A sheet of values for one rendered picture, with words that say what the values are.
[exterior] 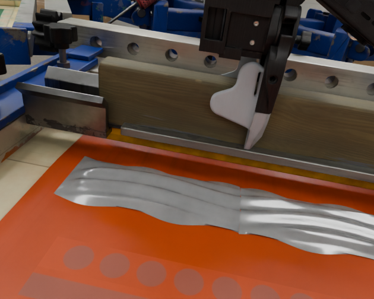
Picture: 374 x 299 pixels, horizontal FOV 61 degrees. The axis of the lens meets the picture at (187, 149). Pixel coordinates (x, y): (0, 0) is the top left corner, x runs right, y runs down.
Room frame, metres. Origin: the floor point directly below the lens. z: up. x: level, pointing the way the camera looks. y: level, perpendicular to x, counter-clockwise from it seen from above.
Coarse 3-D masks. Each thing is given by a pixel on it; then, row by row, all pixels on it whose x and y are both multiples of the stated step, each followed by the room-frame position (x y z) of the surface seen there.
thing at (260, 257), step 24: (240, 168) 0.32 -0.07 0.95; (288, 192) 0.28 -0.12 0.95; (312, 192) 0.29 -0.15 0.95; (336, 192) 0.30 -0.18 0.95; (360, 192) 0.30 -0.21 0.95; (240, 240) 0.20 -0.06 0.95; (264, 240) 0.21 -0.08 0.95; (240, 264) 0.18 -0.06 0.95; (264, 264) 0.18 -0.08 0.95; (288, 264) 0.18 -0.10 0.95; (312, 264) 0.19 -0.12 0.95; (336, 264) 0.19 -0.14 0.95; (360, 264) 0.19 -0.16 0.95; (312, 288) 0.16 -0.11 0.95; (336, 288) 0.17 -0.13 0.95; (360, 288) 0.17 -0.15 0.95
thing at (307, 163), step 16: (128, 128) 0.31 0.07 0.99; (144, 128) 0.31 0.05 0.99; (176, 144) 0.30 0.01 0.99; (192, 144) 0.30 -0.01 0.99; (208, 144) 0.30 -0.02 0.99; (224, 144) 0.30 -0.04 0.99; (240, 144) 0.31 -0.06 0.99; (256, 160) 0.29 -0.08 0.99; (272, 160) 0.29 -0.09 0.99; (288, 160) 0.29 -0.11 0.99; (304, 160) 0.29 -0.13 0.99; (320, 160) 0.30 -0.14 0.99; (352, 176) 0.28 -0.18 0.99; (368, 176) 0.28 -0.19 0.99
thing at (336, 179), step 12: (144, 144) 0.33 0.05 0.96; (156, 144) 0.33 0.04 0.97; (168, 144) 0.32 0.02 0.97; (204, 156) 0.32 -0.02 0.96; (216, 156) 0.32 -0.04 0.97; (228, 156) 0.32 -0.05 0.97; (264, 168) 0.31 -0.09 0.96; (276, 168) 0.31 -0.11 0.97; (288, 168) 0.31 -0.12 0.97; (336, 180) 0.31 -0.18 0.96; (348, 180) 0.31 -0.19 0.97
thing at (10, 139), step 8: (88, 72) 0.48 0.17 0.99; (96, 72) 0.49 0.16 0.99; (16, 120) 0.30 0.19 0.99; (24, 120) 0.31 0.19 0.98; (8, 128) 0.28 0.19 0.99; (16, 128) 0.30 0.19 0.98; (24, 128) 0.31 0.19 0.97; (32, 128) 0.32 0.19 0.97; (40, 128) 0.34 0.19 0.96; (0, 136) 0.27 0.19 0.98; (8, 136) 0.28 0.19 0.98; (16, 136) 0.29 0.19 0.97; (24, 136) 0.31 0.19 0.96; (32, 136) 0.32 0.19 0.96; (0, 144) 0.27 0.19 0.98; (8, 144) 0.28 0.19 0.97; (16, 144) 0.29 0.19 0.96; (0, 152) 0.27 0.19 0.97; (8, 152) 0.28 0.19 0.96; (0, 160) 0.26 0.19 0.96
